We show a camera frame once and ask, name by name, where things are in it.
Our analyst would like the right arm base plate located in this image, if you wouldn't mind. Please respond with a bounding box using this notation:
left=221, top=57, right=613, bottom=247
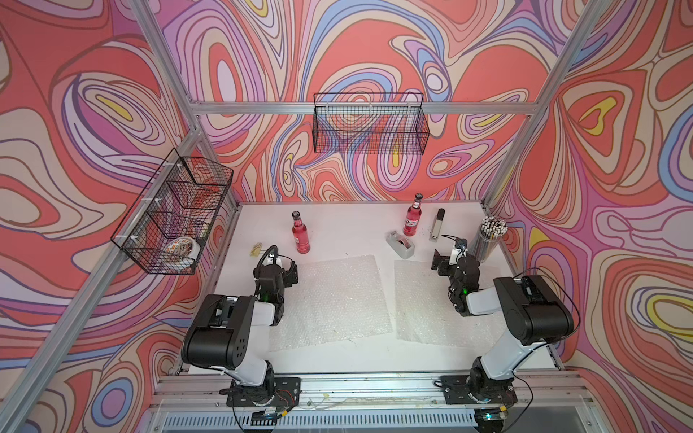
left=433, top=375, right=518, bottom=407

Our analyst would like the pink drink bottle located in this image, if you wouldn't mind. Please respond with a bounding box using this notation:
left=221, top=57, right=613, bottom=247
left=292, top=210, right=310, bottom=254
left=402, top=193, right=423, bottom=236

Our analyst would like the metal cup of pencils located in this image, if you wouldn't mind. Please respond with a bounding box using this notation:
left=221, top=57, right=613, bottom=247
left=468, top=216, right=508, bottom=263

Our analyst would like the tape roll in basket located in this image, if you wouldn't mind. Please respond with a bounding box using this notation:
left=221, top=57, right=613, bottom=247
left=162, top=236, right=201, bottom=270

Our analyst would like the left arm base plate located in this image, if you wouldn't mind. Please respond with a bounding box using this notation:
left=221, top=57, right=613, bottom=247
left=225, top=376, right=301, bottom=408

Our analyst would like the bubble wrap sheet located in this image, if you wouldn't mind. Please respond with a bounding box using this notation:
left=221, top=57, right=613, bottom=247
left=393, top=260, right=506, bottom=352
left=269, top=255, right=393, bottom=352

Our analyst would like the back black wire basket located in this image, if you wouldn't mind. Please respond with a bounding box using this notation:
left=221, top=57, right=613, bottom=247
left=312, top=90, right=431, bottom=156

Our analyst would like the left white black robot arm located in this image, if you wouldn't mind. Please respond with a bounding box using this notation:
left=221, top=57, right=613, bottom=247
left=182, top=245, right=299, bottom=393

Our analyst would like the black wire basket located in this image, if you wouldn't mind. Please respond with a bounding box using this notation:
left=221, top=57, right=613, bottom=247
left=111, top=150, right=234, bottom=275
left=312, top=90, right=431, bottom=156

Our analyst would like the grey tape dispenser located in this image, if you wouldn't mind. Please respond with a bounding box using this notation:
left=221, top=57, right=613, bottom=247
left=385, top=230, right=415, bottom=260

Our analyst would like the silver black marker tube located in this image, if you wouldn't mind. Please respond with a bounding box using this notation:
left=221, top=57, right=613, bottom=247
left=430, top=209, right=446, bottom=243

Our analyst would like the aluminium front rail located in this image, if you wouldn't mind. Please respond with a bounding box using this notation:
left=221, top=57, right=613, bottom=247
left=143, top=371, right=608, bottom=432

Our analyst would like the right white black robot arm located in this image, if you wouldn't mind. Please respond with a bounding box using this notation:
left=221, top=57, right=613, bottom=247
left=431, top=250, right=577, bottom=403

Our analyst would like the left black wire basket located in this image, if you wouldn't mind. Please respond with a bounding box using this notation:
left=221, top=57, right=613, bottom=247
left=111, top=150, right=234, bottom=275

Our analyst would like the yellow binder clip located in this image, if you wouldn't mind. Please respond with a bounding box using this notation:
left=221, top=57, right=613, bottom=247
left=250, top=243, right=263, bottom=257

